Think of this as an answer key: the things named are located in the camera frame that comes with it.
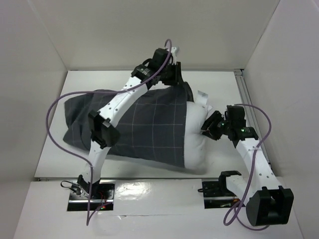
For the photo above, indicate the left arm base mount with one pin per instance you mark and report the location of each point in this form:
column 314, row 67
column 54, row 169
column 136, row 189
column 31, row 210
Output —
column 102, row 199

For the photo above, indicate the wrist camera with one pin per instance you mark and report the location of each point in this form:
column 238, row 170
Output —
column 171, row 57
column 231, row 107

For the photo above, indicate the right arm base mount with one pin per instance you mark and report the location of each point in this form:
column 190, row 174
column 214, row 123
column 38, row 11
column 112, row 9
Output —
column 214, row 197

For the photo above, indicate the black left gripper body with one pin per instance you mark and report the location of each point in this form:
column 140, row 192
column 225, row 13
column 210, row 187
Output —
column 168, row 74

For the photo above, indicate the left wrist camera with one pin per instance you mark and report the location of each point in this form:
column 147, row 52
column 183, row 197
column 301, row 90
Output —
column 171, row 57

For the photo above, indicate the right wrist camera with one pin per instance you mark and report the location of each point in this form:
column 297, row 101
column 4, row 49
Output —
column 231, row 107

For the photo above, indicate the aluminium frame rail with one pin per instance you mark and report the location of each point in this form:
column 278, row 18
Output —
column 249, row 110

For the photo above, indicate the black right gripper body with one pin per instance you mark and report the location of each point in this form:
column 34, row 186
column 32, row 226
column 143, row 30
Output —
column 214, row 123

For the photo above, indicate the white pillow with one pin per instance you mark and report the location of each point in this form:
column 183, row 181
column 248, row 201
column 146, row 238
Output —
column 194, row 140

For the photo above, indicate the dark grey checked pillowcase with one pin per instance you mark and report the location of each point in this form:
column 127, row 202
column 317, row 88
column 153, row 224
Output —
column 151, row 129

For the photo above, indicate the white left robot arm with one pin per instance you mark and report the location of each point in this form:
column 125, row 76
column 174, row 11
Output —
column 162, row 67

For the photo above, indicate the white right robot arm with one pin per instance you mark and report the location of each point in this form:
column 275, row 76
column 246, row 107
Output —
column 262, row 195

